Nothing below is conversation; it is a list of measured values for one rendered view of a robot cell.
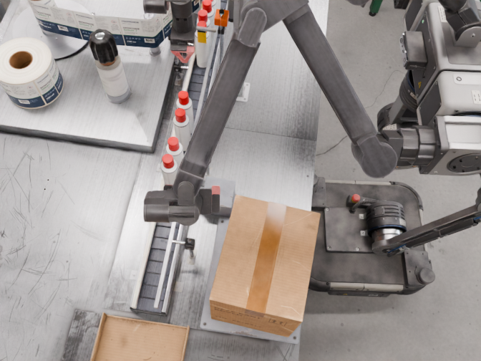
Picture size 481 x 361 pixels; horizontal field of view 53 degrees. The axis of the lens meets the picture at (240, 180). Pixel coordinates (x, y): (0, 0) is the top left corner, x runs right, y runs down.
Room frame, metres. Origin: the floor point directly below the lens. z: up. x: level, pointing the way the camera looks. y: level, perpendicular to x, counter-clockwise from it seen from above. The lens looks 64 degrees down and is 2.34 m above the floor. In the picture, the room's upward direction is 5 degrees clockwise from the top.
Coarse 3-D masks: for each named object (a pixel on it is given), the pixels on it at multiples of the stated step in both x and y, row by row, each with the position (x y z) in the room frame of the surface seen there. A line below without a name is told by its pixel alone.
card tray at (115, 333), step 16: (112, 320) 0.23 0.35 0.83; (128, 320) 0.23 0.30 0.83; (144, 320) 0.23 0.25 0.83; (112, 336) 0.18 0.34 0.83; (128, 336) 0.19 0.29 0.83; (144, 336) 0.19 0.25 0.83; (160, 336) 0.19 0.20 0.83; (176, 336) 0.20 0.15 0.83; (96, 352) 0.13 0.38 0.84; (112, 352) 0.14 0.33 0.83; (128, 352) 0.14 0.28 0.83; (144, 352) 0.14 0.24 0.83; (160, 352) 0.15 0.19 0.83; (176, 352) 0.15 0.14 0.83
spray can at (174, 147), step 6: (174, 138) 0.73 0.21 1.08; (168, 144) 0.71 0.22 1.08; (174, 144) 0.71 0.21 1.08; (180, 144) 0.74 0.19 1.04; (168, 150) 0.71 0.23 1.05; (174, 150) 0.71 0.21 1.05; (180, 150) 0.71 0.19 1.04; (174, 156) 0.70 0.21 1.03; (180, 156) 0.71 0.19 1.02; (180, 162) 0.70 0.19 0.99
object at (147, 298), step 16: (224, 0) 1.53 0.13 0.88; (192, 80) 1.11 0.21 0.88; (208, 80) 1.11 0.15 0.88; (192, 96) 1.04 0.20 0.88; (160, 224) 0.53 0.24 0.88; (160, 240) 0.48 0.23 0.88; (160, 256) 0.42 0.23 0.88; (160, 272) 0.37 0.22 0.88; (144, 288) 0.32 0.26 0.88; (144, 304) 0.27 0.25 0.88; (160, 304) 0.28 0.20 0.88
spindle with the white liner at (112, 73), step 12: (96, 36) 1.02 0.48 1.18; (108, 36) 1.02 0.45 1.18; (96, 48) 0.98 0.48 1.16; (108, 48) 0.99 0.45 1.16; (96, 60) 1.01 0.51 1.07; (108, 60) 0.99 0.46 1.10; (120, 60) 1.03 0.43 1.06; (108, 72) 0.98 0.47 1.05; (120, 72) 1.00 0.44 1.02; (108, 84) 0.98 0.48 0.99; (120, 84) 0.99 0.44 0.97; (108, 96) 0.99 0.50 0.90; (120, 96) 0.98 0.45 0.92
